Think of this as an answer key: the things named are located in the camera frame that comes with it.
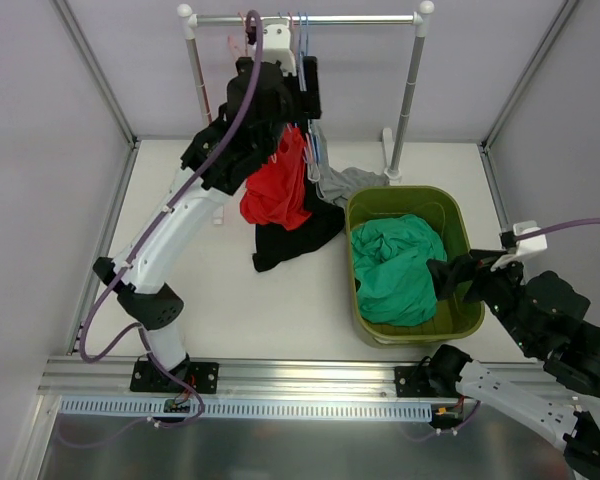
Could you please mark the aluminium left frame post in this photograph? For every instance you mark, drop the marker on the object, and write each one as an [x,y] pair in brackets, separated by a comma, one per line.
[71,24]

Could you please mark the red tank top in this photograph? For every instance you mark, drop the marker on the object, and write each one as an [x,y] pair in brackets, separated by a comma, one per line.
[275,194]

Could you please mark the silver and white clothes rack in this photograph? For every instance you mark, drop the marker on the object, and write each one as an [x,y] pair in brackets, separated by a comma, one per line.
[392,141]

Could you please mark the aluminium frame post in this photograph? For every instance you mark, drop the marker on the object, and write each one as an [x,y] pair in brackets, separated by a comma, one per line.
[71,24]
[540,54]

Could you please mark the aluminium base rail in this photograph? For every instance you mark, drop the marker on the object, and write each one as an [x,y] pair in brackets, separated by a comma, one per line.
[278,379]

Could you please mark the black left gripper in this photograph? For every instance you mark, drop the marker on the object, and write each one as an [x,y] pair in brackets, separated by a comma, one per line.
[310,87]

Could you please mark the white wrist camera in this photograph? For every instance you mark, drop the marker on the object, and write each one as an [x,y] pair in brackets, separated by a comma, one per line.
[520,243]
[278,44]

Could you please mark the green tank top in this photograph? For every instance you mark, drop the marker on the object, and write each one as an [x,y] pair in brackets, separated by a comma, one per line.
[393,283]

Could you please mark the grey tank top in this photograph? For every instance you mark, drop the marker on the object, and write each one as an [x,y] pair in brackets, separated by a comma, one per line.
[337,187]

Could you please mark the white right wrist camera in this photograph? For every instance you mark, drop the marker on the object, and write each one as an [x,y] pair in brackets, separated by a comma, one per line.
[520,243]

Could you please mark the white slotted cable duct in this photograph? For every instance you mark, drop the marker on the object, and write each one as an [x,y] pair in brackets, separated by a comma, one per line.
[241,408]

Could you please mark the aluminium right frame post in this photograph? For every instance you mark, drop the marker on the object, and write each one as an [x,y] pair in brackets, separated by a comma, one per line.
[540,54]

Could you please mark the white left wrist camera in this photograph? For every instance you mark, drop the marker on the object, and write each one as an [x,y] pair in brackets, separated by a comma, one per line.
[278,44]

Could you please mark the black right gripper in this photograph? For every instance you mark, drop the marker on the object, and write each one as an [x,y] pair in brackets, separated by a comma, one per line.
[480,273]

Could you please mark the black tank top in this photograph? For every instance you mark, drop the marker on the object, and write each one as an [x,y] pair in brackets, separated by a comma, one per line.
[274,244]

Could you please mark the olive green plastic basket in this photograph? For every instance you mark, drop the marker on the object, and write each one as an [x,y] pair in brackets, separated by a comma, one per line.
[454,319]

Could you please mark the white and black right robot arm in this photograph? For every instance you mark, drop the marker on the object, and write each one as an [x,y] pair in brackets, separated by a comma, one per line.
[545,317]

